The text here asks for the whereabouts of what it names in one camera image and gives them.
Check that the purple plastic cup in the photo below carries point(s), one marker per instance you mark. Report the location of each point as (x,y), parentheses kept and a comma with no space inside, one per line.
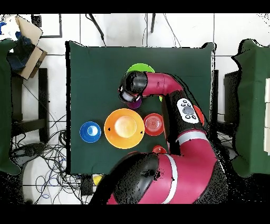
(135,105)

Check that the large green plastic bowl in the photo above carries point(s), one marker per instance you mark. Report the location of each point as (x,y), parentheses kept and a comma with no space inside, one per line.
(140,67)

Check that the large orange plastic bowl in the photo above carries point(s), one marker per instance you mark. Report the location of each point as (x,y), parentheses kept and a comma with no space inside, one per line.
(124,129)

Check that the dark blue plastic bowl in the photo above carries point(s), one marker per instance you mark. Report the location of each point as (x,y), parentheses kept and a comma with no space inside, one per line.
(87,133)

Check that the red plastic cup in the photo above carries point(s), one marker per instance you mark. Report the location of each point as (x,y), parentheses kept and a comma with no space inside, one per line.
(159,149)

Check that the yellow plastic cup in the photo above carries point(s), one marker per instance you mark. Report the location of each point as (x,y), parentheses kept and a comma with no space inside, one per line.
(96,179)

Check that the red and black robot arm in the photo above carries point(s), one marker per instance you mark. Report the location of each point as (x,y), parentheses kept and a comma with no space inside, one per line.
(168,148)

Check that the small red plastic bowl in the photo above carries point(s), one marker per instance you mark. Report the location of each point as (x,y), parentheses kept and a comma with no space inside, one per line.
(153,124)

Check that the dark green table cloth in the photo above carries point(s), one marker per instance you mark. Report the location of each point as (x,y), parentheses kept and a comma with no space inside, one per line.
(95,74)

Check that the large red plastic bowl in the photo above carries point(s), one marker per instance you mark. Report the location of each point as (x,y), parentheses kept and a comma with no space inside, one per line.
(200,115)

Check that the black pole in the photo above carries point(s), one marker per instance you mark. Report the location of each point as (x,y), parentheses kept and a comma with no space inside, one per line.
(153,23)

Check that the cardboard box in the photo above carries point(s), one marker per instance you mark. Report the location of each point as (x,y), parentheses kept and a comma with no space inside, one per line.
(31,61)

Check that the black chair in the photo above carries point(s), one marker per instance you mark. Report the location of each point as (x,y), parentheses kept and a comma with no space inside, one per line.
(232,97)

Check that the black chair base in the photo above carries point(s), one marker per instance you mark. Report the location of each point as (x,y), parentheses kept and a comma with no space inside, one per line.
(27,152)

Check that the blue cloth bundle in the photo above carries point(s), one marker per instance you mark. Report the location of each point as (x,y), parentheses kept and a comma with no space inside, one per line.
(20,55)

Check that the green covered side table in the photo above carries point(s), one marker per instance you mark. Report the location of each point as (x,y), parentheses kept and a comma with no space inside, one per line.
(253,105)
(5,105)

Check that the white boxes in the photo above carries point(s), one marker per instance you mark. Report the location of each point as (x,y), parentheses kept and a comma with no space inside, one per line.
(267,116)

